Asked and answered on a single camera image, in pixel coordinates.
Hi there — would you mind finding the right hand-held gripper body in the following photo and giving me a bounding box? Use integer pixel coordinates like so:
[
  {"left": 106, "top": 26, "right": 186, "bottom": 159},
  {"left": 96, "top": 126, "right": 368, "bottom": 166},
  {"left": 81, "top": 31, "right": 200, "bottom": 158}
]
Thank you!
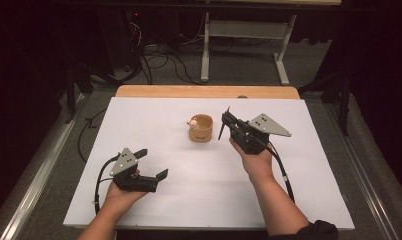
[{"left": 228, "top": 113, "right": 293, "bottom": 156}]

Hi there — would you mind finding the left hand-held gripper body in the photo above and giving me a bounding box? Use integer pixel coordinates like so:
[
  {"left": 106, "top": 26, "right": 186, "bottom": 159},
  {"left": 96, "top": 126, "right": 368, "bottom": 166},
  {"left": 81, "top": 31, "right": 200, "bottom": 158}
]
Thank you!
[{"left": 108, "top": 147, "right": 159, "bottom": 194}]

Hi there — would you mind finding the black makeup brush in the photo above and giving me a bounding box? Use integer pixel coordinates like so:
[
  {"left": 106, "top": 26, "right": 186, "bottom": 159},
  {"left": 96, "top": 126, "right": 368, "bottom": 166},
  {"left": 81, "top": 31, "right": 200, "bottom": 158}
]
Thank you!
[{"left": 217, "top": 105, "right": 231, "bottom": 141}]

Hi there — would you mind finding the wooden cup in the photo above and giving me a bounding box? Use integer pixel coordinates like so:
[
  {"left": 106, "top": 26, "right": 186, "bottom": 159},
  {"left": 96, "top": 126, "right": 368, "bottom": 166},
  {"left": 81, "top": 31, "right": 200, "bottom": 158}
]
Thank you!
[{"left": 187, "top": 113, "right": 214, "bottom": 144}]

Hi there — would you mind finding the person's left hand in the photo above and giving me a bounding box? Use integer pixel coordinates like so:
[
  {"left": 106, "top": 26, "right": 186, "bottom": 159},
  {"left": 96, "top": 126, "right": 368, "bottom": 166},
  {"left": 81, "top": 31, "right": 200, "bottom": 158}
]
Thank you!
[{"left": 103, "top": 168, "right": 148, "bottom": 213}]

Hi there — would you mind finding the person's right hand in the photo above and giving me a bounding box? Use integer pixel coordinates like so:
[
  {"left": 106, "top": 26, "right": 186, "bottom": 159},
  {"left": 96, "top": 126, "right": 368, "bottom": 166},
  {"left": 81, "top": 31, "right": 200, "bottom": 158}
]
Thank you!
[{"left": 229, "top": 137, "right": 275, "bottom": 183}]

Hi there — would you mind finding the wooden table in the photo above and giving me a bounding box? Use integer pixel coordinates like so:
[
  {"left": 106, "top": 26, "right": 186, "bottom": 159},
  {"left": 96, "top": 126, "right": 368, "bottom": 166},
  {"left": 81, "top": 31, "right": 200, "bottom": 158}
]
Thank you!
[{"left": 115, "top": 84, "right": 301, "bottom": 100}]

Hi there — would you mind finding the white board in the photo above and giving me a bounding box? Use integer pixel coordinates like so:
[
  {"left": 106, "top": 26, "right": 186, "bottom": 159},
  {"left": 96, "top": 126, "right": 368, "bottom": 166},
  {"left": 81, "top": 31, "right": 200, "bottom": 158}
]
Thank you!
[{"left": 62, "top": 96, "right": 356, "bottom": 231}]

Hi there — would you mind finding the white metal desk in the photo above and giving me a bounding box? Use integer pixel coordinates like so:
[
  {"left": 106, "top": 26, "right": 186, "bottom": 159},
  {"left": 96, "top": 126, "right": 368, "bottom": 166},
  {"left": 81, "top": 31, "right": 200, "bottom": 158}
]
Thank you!
[{"left": 200, "top": 0, "right": 343, "bottom": 86}]

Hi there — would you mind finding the black stand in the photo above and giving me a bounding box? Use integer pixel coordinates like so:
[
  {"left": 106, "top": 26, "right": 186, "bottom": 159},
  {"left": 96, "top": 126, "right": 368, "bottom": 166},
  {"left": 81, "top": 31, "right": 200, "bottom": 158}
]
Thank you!
[
  {"left": 65, "top": 63, "right": 93, "bottom": 124},
  {"left": 297, "top": 66, "right": 353, "bottom": 136}
]

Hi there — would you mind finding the person's dark sleeve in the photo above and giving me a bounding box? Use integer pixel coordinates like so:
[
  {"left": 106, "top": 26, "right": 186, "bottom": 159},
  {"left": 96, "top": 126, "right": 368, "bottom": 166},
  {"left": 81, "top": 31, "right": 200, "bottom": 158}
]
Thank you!
[{"left": 268, "top": 219, "right": 339, "bottom": 240}]

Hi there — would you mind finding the black device with red light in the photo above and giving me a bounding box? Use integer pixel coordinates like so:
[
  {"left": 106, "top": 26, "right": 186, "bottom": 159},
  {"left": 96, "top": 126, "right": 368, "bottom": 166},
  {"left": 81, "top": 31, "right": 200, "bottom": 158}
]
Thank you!
[{"left": 98, "top": 8, "right": 147, "bottom": 73}]

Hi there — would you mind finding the left hand-held gripper cable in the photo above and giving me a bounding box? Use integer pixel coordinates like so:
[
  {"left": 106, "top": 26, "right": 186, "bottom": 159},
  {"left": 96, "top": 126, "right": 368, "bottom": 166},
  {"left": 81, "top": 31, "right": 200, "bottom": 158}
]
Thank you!
[{"left": 94, "top": 154, "right": 121, "bottom": 214}]

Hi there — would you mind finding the hand-held gripper cable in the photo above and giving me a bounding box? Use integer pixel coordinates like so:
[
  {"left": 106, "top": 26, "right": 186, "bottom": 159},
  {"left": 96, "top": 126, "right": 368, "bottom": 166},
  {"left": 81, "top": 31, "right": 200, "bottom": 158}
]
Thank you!
[
  {"left": 94, "top": 154, "right": 121, "bottom": 214},
  {"left": 267, "top": 141, "right": 296, "bottom": 204}
]

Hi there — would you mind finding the right hand-held gripper cable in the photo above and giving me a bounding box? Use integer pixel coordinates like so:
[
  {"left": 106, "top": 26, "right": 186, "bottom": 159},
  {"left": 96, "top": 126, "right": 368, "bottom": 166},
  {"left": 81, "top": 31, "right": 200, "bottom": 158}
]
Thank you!
[{"left": 267, "top": 141, "right": 296, "bottom": 204}]

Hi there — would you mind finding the black floor cable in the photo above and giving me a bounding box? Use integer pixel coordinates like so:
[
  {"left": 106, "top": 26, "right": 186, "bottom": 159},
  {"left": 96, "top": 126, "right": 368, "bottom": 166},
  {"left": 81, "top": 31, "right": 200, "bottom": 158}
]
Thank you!
[{"left": 77, "top": 106, "right": 108, "bottom": 161}]

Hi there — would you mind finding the tangle of black floor cables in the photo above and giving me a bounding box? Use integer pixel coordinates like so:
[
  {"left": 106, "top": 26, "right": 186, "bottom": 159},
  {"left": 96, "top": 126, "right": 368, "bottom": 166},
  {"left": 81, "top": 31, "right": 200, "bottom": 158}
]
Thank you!
[{"left": 122, "top": 19, "right": 203, "bottom": 86}]

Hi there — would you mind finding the aluminium floor rail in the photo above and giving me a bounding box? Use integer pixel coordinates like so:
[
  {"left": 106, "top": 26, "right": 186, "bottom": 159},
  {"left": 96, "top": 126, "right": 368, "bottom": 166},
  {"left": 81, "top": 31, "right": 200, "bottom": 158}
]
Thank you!
[
  {"left": 0, "top": 93, "right": 87, "bottom": 240},
  {"left": 325, "top": 103, "right": 400, "bottom": 240}
]

